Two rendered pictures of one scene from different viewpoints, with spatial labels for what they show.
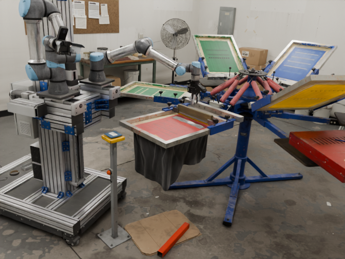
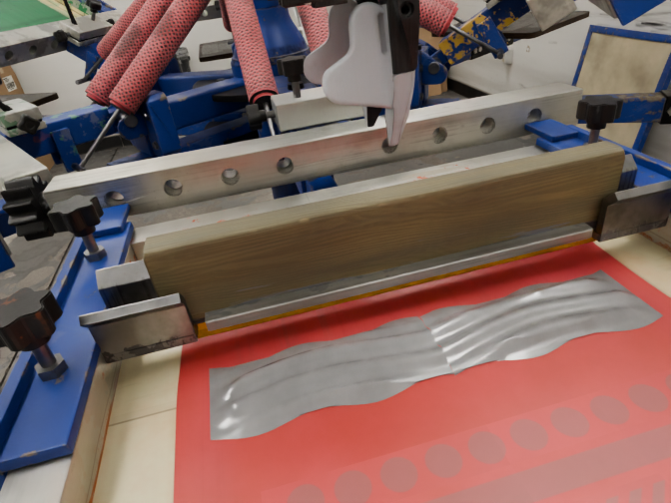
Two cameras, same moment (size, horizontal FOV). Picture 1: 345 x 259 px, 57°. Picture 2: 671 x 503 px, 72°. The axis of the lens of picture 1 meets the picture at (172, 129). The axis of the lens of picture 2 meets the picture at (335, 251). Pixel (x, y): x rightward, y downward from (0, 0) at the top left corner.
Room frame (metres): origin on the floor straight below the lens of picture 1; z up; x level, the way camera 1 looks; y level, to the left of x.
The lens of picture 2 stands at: (2.57, 0.13, 1.22)
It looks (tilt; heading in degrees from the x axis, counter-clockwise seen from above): 32 degrees down; 304
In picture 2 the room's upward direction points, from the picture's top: 8 degrees counter-clockwise
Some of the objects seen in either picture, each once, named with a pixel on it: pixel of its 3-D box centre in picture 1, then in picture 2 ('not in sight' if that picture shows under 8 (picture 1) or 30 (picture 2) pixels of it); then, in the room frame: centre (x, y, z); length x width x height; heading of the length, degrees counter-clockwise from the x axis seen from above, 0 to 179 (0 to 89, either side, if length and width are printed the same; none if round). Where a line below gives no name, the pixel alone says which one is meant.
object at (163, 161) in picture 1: (150, 157); not in sight; (2.37, 0.17, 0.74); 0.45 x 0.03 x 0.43; 44
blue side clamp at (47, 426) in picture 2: (175, 109); (91, 327); (2.94, -0.01, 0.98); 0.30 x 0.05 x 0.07; 134
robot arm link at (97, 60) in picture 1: (97, 60); not in sight; (2.79, 0.69, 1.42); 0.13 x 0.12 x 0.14; 168
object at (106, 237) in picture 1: (114, 189); not in sight; (2.26, 0.45, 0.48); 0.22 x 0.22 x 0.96; 44
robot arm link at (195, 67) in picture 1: (195, 68); not in sight; (2.74, -0.17, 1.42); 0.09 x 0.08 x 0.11; 78
